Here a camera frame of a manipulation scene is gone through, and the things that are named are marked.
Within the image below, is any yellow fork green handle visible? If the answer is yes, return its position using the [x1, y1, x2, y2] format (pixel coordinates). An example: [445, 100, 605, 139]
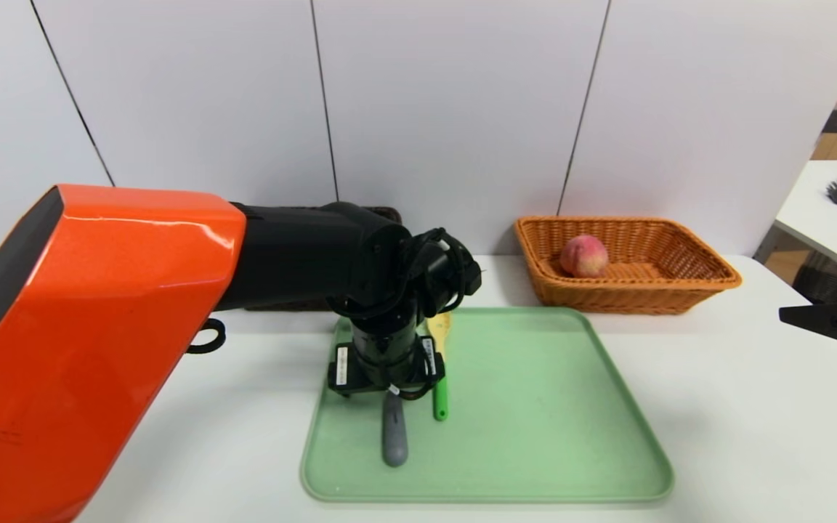
[424, 312, 454, 422]

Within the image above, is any dark brown wicker basket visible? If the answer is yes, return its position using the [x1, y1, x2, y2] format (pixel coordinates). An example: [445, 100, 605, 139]
[244, 206, 403, 313]

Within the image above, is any white side table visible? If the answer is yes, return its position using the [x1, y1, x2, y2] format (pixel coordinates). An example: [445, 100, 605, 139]
[753, 161, 837, 285]

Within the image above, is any red yellow peach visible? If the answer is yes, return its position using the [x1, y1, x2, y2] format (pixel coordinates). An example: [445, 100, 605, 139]
[559, 234, 610, 278]

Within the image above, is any light green plastic tray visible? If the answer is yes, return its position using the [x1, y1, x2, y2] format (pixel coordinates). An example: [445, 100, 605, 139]
[301, 306, 676, 504]

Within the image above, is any white peeler grey handle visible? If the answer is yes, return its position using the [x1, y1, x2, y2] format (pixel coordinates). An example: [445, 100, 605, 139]
[381, 391, 409, 468]

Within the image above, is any orange wicker basket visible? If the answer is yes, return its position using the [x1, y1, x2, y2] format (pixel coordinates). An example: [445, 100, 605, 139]
[513, 216, 743, 316]

